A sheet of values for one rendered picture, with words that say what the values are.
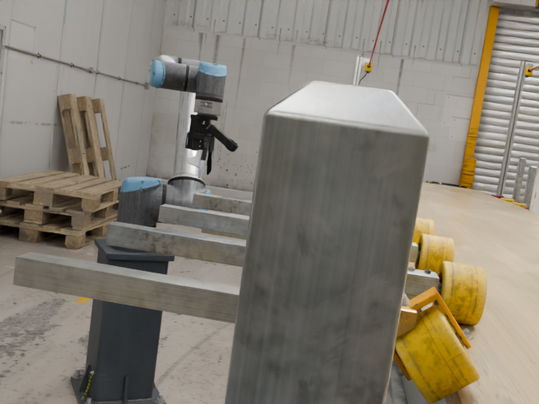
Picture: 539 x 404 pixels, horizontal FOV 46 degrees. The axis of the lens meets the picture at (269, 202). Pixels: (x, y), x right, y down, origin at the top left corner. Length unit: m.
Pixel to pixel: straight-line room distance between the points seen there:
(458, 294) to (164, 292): 0.40
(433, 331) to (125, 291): 0.30
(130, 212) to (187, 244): 1.52
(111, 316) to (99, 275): 1.77
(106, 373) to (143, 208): 0.63
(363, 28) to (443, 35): 1.18
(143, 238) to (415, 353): 0.44
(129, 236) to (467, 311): 0.47
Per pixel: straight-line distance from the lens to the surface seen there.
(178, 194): 2.40
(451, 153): 9.76
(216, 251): 0.88
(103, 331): 2.44
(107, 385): 2.53
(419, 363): 0.61
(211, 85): 2.03
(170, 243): 0.89
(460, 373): 0.62
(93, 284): 0.66
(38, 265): 0.68
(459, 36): 9.91
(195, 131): 2.06
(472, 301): 0.86
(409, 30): 9.80
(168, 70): 2.14
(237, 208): 1.37
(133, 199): 2.39
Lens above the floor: 1.13
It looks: 7 degrees down
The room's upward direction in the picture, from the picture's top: 8 degrees clockwise
